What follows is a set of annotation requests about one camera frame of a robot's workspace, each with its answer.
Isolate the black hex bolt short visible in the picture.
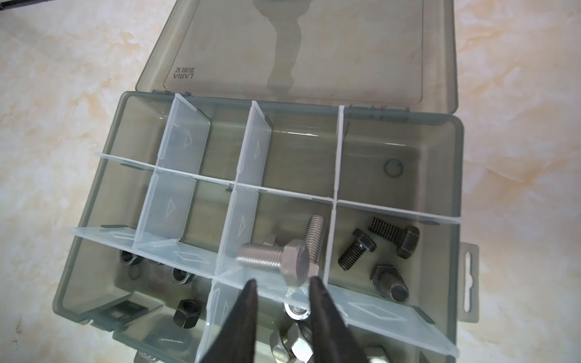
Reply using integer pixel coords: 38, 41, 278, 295
337, 228, 377, 271

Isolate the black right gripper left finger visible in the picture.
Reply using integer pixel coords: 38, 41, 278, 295
201, 279, 258, 362

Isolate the silver hex nut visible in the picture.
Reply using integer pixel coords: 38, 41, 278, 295
284, 303, 310, 322
287, 323, 313, 362
269, 331, 291, 363

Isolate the silver hex bolt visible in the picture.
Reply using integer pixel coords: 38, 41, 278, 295
236, 239, 310, 287
263, 233, 278, 247
304, 215, 327, 277

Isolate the green transparent organizer box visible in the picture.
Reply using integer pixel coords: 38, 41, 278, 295
52, 1, 478, 362

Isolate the black hex nut lone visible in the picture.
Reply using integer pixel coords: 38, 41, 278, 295
120, 250, 142, 266

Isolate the dark hex nut shiny rim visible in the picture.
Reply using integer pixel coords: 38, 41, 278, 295
170, 268, 195, 285

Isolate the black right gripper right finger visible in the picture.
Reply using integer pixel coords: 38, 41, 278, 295
309, 276, 369, 363

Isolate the black hex nut pair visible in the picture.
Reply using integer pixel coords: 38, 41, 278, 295
172, 299, 202, 329

